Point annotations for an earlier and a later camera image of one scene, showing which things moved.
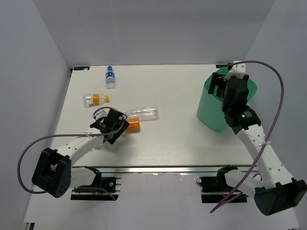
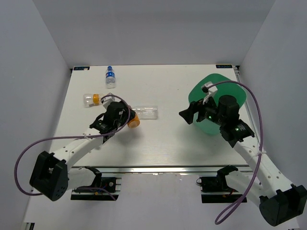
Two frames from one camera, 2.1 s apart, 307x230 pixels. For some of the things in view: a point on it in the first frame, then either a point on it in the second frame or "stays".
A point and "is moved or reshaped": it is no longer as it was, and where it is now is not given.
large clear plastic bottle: x=149 y=113 stays
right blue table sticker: x=221 y=65 stays
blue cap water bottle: x=110 y=78 stays
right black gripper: x=217 y=80 -> x=194 y=107
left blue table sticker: x=81 y=68 stays
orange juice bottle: x=134 y=126 is moved or reshaped
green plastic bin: x=210 y=112 is moved or reshaped
